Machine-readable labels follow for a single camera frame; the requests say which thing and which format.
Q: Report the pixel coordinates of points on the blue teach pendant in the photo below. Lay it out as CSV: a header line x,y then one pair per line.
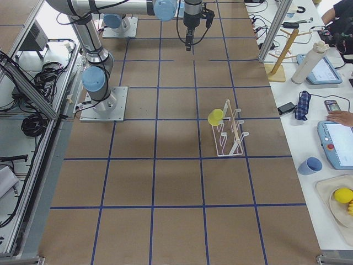
x,y
324,73
336,141

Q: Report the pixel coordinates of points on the far blue teach pendant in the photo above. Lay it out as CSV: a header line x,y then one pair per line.
x,y
324,73

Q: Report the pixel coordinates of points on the yellow plastic cup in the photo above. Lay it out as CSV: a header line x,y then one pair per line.
x,y
215,117

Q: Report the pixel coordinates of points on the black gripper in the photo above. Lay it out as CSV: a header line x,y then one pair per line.
x,y
190,20

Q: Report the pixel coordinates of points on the person hand on pendant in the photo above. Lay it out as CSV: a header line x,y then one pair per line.
x,y
341,117

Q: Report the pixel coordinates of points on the yellow toy lemon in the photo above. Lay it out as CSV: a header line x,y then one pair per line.
x,y
343,195

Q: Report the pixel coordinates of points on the wooden mug tree stand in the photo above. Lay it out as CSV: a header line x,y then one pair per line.
x,y
275,72

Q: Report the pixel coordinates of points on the seated person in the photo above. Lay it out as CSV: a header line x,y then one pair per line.
x,y
338,23

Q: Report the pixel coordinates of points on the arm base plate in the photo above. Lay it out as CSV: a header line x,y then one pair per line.
x,y
111,109
108,33

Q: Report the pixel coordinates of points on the blue cup on side table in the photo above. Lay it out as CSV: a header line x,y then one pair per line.
x,y
310,166

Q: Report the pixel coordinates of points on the near blue teach pendant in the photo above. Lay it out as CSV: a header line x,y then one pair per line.
x,y
336,141

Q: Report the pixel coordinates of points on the blue plaid umbrella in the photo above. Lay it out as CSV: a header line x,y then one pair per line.
x,y
302,107

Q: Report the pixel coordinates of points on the white wire cup rack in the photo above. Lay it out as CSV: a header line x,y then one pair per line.
x,y
227,135

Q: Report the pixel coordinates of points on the black power adapter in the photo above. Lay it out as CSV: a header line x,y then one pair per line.
x,y
286,108

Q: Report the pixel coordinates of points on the smartphone on side table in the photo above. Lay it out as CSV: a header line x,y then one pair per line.
x,y
331,105

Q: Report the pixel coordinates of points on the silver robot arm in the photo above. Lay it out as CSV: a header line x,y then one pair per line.
x,y
96,77
116,22

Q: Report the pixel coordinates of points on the beige tray with bowl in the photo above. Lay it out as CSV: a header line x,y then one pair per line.
x,y
339,211

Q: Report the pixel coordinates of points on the aluminium frame post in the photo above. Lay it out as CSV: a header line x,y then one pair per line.
x,y
275,25

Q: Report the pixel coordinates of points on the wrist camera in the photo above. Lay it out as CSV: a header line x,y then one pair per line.
x,y
208,15

